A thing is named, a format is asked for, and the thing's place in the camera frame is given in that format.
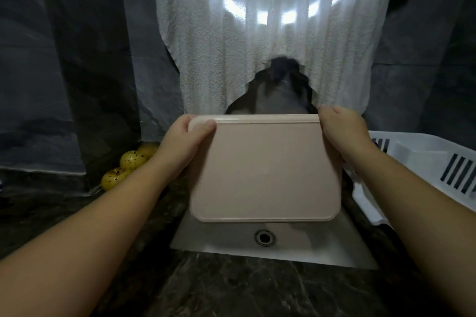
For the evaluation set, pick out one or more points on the white plastic basket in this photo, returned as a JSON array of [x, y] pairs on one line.
[[424, 168]]

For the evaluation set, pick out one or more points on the person's left hand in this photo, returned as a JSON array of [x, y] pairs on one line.
[[182, 146]]

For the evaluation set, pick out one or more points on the white sink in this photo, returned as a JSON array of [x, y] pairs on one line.
[[297, 246]]

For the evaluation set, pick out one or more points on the person's right hand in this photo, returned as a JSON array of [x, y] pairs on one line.
[[343, 135]]

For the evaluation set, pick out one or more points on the white hanging towel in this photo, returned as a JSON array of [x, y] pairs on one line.
[[223, 31]]

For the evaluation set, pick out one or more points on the person's left forearm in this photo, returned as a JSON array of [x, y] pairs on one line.
[[74, 253]]

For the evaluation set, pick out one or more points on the group of yellow apples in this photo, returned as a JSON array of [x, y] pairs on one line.
[[132, 159]]

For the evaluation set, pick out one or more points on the beige plastic tray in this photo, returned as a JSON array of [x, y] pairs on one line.
[[264, 172]]

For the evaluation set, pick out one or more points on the metal sink drain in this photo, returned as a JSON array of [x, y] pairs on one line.
[[265, 237]]

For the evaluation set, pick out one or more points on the person's right forearm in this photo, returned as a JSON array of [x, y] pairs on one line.
[[424, 224]]

